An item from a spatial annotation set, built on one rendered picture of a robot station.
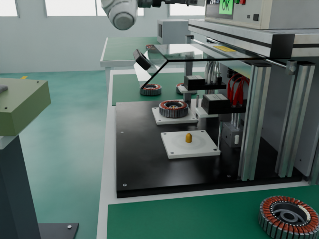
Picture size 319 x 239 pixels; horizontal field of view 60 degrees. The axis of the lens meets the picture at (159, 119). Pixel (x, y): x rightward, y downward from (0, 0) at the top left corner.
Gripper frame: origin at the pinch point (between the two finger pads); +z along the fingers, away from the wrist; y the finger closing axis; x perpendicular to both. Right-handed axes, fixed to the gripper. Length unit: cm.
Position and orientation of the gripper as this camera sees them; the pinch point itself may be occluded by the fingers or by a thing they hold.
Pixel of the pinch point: (198, 2)
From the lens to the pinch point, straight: 132.4
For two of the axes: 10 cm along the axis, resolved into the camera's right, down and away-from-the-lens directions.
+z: 9.9, 0.3, 1.5
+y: 1.2, 4.3, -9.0
